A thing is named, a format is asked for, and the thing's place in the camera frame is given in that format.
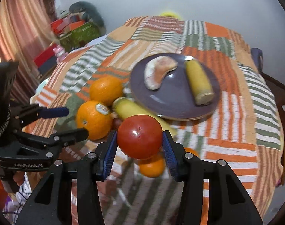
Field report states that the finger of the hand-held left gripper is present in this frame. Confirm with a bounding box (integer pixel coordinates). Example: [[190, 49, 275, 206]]
[[15, 128, 90, 159], [15, 104, 70, 124]]

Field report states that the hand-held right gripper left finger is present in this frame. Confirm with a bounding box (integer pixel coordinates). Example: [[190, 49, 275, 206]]
[[15, 130, 118, 225]]

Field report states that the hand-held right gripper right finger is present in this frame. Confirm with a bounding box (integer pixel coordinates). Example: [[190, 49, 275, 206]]
[[162, 130, 263, 225]]

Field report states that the small mandarin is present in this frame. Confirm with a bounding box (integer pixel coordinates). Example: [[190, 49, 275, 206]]
[[185, 146, 200, 157], [138, 153, 166, 178]]

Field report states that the large orange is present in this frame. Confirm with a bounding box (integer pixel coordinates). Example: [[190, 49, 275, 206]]
[[76, 100, 113, 141], [89, 76, 124, 107]]

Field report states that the red tomato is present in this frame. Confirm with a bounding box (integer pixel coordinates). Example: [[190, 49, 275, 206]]
[[117, 115, 163, 160]]

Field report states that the purple plate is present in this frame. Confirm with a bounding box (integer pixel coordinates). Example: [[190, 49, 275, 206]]
[[130, 53, 222, 121]]

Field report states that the person's left hand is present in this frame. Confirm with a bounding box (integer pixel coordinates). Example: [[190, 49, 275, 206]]
[[13, 172, 26, 187]]

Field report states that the red flat box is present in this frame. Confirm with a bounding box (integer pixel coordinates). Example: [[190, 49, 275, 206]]
[[34, 43, 57, 67]]

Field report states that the pink toy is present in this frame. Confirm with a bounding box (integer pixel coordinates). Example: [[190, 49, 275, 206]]
[[52, 46, 69, 62]]

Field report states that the pink striped curtain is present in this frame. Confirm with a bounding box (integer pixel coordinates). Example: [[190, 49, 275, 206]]
[[0, 0, 56, 104]]

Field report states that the striped patchwork blanket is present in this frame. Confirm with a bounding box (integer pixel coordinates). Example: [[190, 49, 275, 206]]
[[23, 16, 284, 225]]

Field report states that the green patterned box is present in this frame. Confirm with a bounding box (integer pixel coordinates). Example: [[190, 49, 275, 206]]
[[58, 21, 102, 52]]

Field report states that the peeled citrus segment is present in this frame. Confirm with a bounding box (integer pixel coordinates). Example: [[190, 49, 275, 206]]
[[144, 56, 178, 91]]

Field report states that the floral printed cloth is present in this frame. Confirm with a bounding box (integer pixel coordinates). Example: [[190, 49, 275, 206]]
[[2, 176, 40, 218]]

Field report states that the grey pillow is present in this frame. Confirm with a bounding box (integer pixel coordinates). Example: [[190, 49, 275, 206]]
[[69, 1, 105, 27]]

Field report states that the dark blue bag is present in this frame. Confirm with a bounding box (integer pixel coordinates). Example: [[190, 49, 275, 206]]
[[250, 47, 265, 72]]

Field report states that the yellow round object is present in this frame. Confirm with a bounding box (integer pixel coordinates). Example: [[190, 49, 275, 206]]
[[160, 12, 180, 19]]

